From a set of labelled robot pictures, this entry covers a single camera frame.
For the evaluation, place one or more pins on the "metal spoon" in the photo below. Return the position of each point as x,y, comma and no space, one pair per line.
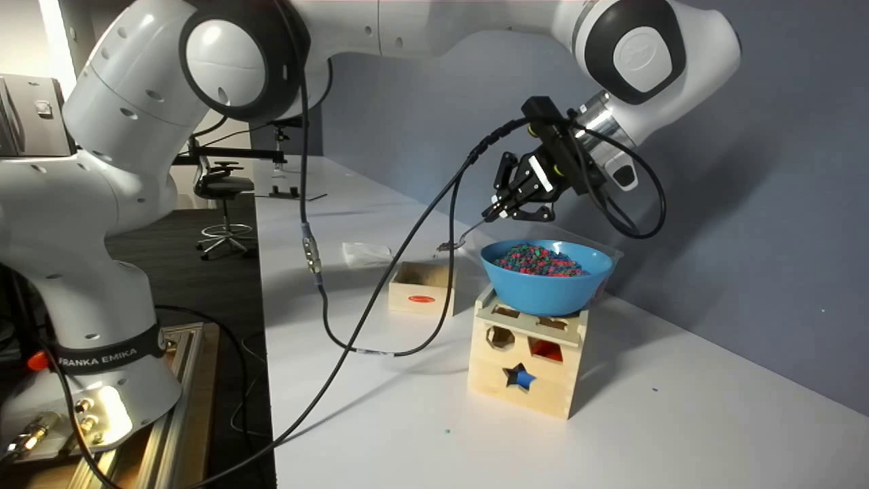
458,242

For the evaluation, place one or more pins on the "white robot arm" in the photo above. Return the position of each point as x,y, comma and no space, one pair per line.
165,65

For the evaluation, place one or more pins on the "wooden shape sorter box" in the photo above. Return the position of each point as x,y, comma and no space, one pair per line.
528,359

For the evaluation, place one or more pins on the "colourful beads in bowl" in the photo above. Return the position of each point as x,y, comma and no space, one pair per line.
533,259

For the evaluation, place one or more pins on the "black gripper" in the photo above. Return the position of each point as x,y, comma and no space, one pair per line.
526,190

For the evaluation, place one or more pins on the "blue plastic bowl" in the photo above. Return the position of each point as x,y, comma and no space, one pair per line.
538,294

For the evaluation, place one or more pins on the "crumpled clear plastic bag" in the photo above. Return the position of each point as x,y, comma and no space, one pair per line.
364,256

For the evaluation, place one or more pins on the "black office chair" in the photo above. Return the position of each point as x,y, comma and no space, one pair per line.
224,190

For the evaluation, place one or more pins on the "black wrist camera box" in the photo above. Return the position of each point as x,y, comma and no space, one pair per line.
557,145

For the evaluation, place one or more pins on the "small wooden crate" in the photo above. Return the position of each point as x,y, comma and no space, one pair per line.
421,289

